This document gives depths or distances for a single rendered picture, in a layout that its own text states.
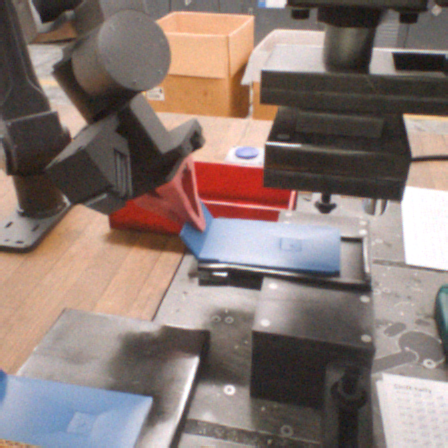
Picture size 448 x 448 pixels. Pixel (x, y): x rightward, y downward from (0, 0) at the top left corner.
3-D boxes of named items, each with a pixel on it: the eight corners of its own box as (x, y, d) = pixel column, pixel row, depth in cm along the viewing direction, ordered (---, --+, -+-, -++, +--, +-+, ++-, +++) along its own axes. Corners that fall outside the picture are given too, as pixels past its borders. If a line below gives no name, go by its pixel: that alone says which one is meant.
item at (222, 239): (197, 220, 56) (196, 197, 54) (340, 231, 53) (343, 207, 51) (181, 258, 50) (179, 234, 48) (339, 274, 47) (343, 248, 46)
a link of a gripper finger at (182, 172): (214, 241, 48) (159, 162, 45) (156, 264, 52) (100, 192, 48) (227, 204, 54) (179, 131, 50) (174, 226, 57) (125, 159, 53)
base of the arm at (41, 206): (88, 137, 78) (46, 133, 79) (15, 201, 61) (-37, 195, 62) (95, 183, 82) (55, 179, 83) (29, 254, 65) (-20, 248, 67)
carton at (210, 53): (175, 102, 342) (170, 10, 310) (254, 110, 329) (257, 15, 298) (139, 135, 294) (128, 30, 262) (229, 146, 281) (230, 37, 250)
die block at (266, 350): (276, 267, 63) (280, 216, 59) (359, 278, 61) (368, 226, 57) (249, 397, 47) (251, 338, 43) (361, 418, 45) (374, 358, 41)
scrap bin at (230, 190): (139, 188, 81) (135, 153, 77) (296, 205, 76) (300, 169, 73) (109, 228, 71) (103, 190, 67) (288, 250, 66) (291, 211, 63)
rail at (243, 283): (229, 283, 50) (229, 263, 49) (368, 302, 48) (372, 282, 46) (228, 287, 50) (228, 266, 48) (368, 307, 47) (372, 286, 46)
